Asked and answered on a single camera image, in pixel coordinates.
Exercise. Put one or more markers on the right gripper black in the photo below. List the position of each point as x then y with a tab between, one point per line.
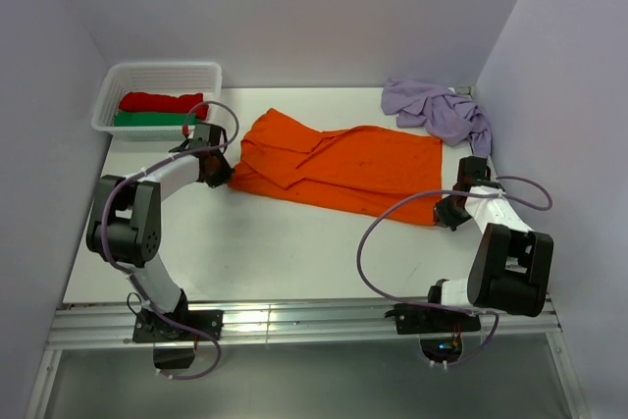
441	211

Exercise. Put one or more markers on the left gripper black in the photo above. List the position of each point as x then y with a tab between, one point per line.
224	177

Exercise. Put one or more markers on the orange t shirt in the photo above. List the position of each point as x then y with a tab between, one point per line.
363	170

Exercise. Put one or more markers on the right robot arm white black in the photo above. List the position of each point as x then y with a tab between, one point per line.
511	268

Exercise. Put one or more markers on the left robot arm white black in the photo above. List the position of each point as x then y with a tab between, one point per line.
125	228

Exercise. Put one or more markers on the lilac t shirt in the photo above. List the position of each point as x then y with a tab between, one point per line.
442	113

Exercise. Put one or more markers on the green rolled t shirt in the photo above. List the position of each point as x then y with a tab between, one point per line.
148	119

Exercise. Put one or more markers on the red rolled t shirt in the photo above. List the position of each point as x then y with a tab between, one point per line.
150	102

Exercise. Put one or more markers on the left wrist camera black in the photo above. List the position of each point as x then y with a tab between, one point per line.
204	135

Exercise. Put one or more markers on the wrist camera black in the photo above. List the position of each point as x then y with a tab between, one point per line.
472	171
204	135

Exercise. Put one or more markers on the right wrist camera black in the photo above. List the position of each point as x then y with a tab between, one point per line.
472	171

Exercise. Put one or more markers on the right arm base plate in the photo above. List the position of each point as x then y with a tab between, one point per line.
411	320

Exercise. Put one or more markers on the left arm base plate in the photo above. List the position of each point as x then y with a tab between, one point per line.
151	329

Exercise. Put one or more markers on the aluminium rail frame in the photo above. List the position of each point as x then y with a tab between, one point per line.
304	291

